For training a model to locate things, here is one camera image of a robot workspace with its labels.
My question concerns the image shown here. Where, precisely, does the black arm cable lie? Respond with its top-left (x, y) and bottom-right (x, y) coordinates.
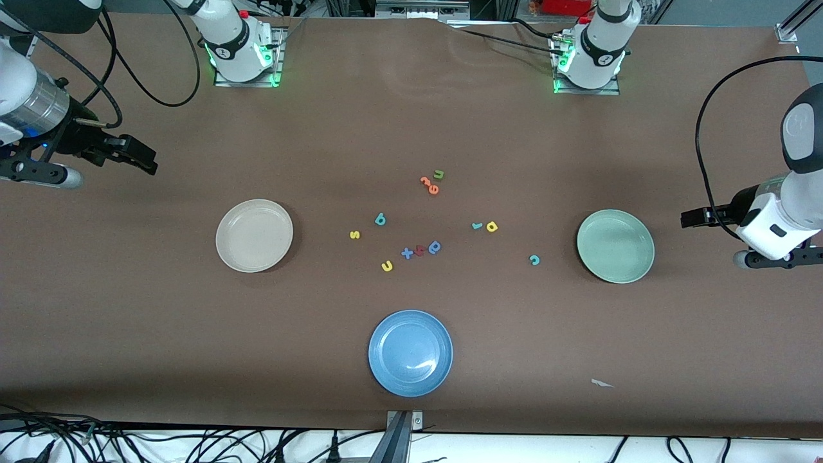
top-left (694, 57), bottom-right (823, 242)
top-left (0, 0), bottom-right (201, 131)

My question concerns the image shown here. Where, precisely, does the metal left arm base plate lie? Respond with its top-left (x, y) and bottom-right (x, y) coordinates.
top-left (552, 29), bottom-right (622, 96)

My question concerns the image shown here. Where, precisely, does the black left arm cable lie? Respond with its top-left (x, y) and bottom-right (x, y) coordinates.
top-left (694, 57), bottom-right (823, 242)

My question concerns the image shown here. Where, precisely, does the aluminium profile corner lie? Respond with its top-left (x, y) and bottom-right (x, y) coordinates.
top-left (776, 0), bottom-right (823, 43)

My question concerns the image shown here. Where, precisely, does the beige brown plate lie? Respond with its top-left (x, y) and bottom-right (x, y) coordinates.
top-left (216, 199), bottom-right (294, 273)

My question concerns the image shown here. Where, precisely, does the red box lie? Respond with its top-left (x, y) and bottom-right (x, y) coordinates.
top-left (540, 0), bottom-right (595, 17)

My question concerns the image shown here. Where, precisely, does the blue plate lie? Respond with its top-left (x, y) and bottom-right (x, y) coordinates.
top-left (368, 310), bottom-right (453, 397)

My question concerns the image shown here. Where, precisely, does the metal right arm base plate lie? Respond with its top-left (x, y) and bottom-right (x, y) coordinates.
top-left (214, 26), bottom-right (284, 88)

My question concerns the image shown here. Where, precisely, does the black base cable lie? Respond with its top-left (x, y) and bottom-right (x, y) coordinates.
top-left (460, 18), bottom-right (570, 57)

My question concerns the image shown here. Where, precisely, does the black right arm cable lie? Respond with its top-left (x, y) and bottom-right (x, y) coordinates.
top-left (0, 0), bottom-right (201, 131)

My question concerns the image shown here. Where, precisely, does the grey metal camera mount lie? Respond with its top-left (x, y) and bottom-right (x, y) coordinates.
top-left (370, 410), bottom-right (425, 463)

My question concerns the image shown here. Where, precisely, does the green plate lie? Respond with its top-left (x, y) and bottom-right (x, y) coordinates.
top-left (577, 209), bottom-right (655, 284)

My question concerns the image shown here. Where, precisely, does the grey metal frame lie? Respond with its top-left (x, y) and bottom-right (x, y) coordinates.
top-left (373, 0), bottom-right (473, 20)

